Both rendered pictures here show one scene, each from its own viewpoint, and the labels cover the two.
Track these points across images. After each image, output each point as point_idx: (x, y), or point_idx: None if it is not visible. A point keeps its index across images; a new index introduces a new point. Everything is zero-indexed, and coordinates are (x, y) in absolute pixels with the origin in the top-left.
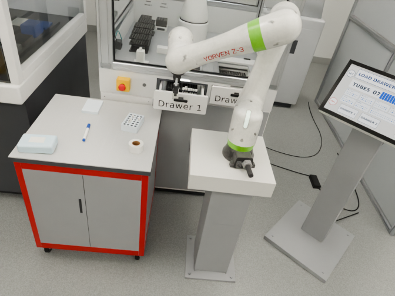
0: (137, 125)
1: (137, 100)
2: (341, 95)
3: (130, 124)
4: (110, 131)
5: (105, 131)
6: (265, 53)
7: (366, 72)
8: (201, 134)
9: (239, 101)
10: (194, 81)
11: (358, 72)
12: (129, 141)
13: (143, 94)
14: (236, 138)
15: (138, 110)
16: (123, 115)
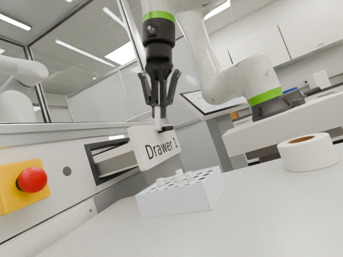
0: (207, 170)
1: (67, 226)
2: (201, 104)
3: (199, 177)
4: (222, 228)
5: (231, 240)
6: (204, 31)
7: (192, 93)
8: (238, 129)
9: (226, 71)
10: (127, 135)
11: (190, 95)
12: (300, 144)
13: (74, 197)
14: (275, 78)
15: (112, 216)
16: (121, 231)
